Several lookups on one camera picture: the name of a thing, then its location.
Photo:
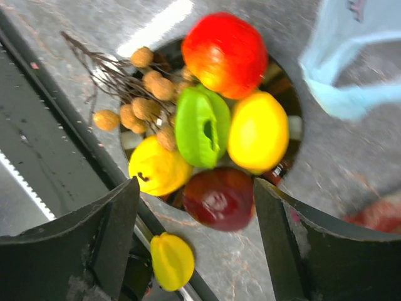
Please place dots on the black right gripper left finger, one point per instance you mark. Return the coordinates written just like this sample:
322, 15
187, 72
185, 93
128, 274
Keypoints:
79, 256

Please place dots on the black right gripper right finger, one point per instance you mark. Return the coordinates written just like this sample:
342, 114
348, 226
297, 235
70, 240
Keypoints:
312, 255

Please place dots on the yellow fake star fruit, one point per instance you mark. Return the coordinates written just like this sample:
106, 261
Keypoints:
173, 261

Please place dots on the dark red fake apple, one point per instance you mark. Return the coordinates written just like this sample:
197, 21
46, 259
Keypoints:
220, 198

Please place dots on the yellow fake pear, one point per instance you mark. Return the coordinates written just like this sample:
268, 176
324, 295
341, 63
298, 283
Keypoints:
159, 171

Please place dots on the yellow fake lemon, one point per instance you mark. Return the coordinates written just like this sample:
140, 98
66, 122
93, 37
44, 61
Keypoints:
259, 133

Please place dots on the yellow fake berry bunch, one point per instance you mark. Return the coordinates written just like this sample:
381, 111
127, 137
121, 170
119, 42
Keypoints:
145, 84

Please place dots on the red yellow fake peach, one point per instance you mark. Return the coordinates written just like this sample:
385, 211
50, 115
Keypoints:
227, 54

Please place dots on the light blue plastic bag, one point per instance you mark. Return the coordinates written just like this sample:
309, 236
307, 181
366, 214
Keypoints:
349, 61

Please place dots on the red plaid cloth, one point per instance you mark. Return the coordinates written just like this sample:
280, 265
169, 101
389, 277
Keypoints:
381, 216

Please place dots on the dark rimmed beige plate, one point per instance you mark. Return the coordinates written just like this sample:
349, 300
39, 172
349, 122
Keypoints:
280, 87

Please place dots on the white slotted cable duct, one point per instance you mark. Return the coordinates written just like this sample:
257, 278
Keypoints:
28, 190

